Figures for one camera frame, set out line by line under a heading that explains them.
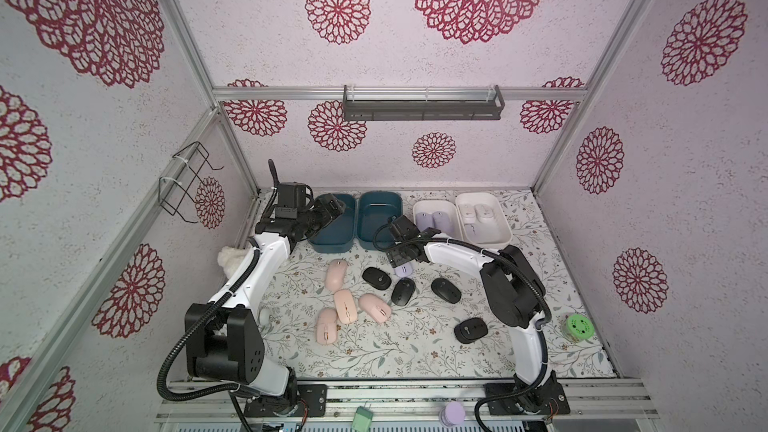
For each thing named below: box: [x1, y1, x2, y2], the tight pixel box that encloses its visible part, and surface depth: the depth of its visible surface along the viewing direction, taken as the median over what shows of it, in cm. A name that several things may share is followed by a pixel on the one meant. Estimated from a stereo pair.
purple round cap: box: [439, 401, 466, 426], surface depth 66 cm
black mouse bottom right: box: [454, 317, 489, 344], surface depth 85 cm
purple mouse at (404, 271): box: [394, 262, 413, 278], surface depth 97 cm
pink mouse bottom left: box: [315, 308, 338, 346], surface depth 85 cm
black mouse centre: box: [391, 277, 416, 307], surface depth 94 cm
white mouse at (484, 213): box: [474, 204, 494, 223], surface depth 112 cm
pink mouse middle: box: [334, 289, 358, 325], surface depth 89 cm
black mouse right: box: [431, 278, 462, 304], surface depth 94 cm
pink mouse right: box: [358, 294, 392, 323], surface depth 89 cm
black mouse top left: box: [362, 266, 392, 291], surface depth 96 cm
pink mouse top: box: [325, 259, 348, 293], surface depth 97 cm
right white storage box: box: [455, 192, 513, 251], surface depth 111 cm
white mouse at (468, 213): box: [459, 204, 476, 224], surface depth 112 cm
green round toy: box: [565, 313, 595, 342], surface depth 83 cm
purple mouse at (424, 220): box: [416, 212, 433, 232], surface depth 111 cm
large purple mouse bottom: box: [432, 211, 454, 234], surface depth 112 cm
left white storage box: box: [412, 200, 464, 241], surface depth 112 cm
